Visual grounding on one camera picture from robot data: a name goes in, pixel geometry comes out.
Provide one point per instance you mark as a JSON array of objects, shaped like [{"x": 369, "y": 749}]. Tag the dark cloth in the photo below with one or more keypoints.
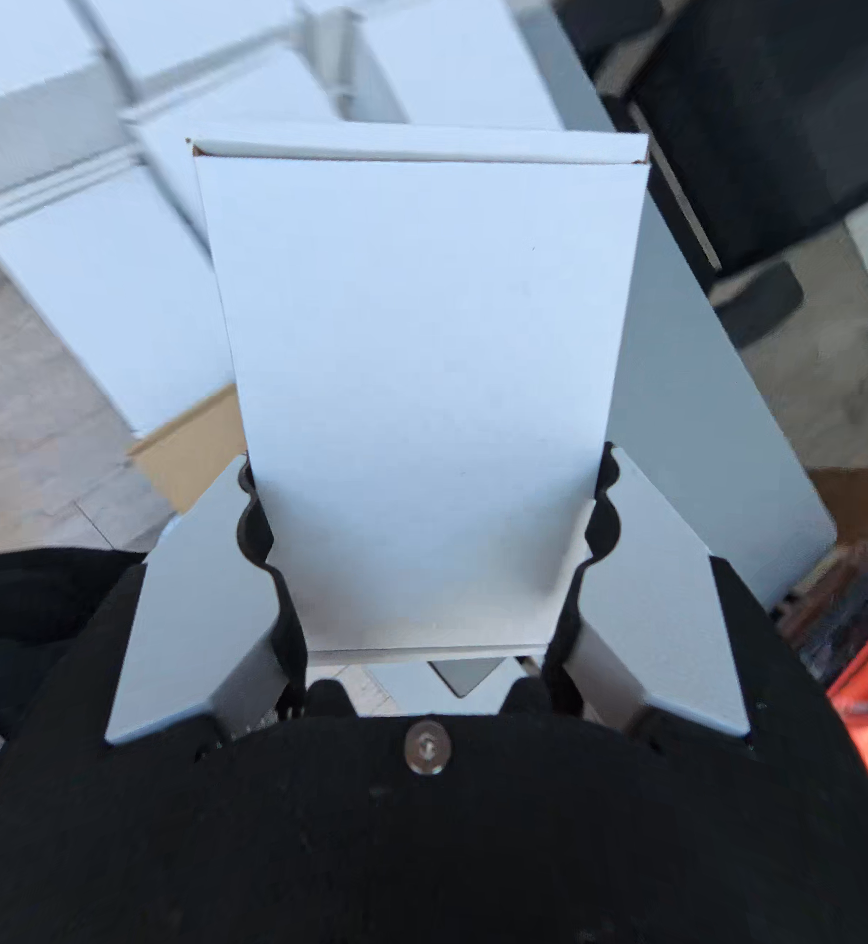
[{"x": 28, "y": 627}]

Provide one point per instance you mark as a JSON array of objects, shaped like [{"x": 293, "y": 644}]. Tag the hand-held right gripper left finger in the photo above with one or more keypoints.
[{"x": 198, "y": 627}]

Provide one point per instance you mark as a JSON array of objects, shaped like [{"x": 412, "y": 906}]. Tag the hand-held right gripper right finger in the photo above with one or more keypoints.
[{"x": 662, "y": 627}]

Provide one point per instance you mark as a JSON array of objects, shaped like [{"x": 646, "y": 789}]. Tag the white mailer box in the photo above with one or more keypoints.
[{"x": 419, "y": 369}]

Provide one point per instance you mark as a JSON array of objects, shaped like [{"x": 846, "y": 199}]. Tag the grey desk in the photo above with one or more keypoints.
[{"x": 699, "y": 442}]

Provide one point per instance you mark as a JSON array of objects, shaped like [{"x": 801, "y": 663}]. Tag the stack of white cardboard boxes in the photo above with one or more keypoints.
[{"x": 95, "y": 295}]

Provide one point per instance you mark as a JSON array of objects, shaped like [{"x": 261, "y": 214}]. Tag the black office chair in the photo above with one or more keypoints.
[{"x": 773, "y": 110}]

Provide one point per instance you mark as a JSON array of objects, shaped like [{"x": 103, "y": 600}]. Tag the stack of brown cardboard boxes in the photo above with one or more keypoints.
[{"x": 191, "y": 457}]

